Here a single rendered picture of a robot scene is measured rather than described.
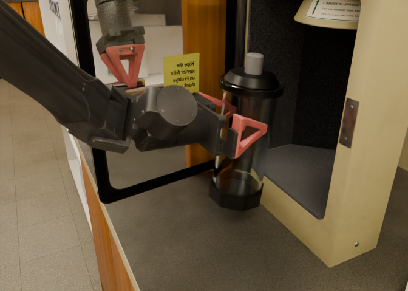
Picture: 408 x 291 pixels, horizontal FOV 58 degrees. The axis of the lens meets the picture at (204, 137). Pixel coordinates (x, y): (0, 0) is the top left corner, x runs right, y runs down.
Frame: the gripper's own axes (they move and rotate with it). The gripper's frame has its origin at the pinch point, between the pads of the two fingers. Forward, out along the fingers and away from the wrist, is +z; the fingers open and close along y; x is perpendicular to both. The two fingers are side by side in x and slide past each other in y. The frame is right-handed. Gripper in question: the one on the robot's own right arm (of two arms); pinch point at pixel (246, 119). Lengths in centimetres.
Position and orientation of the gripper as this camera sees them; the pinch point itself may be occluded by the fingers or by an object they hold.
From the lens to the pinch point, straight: 64.5
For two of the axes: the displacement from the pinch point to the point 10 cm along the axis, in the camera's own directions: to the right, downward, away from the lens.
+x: -0.9, 9.1, 4.0
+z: 8.6, -1.3, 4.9
